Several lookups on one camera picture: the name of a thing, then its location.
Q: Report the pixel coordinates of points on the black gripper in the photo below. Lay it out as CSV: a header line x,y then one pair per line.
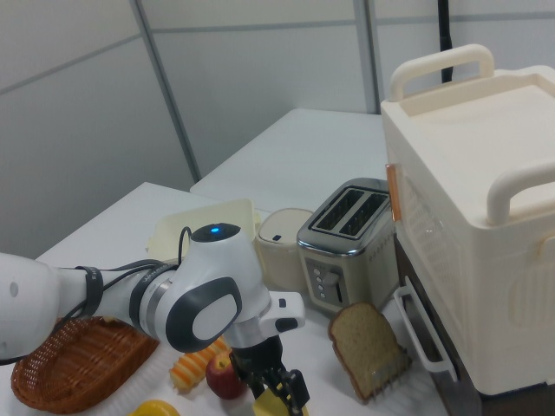
x,y
258,357

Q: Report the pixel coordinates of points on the yellow cube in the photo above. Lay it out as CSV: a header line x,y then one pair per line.
x,y
271,405

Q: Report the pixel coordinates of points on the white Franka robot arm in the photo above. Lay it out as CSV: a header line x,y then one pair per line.
x,y
217,268

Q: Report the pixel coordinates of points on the red toy apple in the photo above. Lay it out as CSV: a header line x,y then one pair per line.
x,y
219,379

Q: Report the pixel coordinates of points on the orange striped toy bread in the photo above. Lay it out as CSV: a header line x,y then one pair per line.
x,y
191,364

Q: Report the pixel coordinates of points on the brown toast slice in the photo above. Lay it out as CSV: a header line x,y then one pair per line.
x,y
362,342

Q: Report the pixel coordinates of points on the yellow round fruit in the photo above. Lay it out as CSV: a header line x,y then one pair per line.
x,y
154,409

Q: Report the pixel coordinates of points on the small cream lidded bin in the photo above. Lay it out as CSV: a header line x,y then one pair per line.
x,y
277,255

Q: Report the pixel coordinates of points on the cream and silver toaster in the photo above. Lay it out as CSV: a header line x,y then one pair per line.
x,y
347,260

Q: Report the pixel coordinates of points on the open cream plastic box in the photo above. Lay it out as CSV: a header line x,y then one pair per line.
x,y
217,221

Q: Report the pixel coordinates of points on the brown wicker basket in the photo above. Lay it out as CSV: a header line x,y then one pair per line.
x,y
78,364

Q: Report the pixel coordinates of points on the cream toy cabinet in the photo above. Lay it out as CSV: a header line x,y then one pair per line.
x,y
477,195

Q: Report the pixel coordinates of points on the black pole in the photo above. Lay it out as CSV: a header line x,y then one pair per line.
x,y
445,39

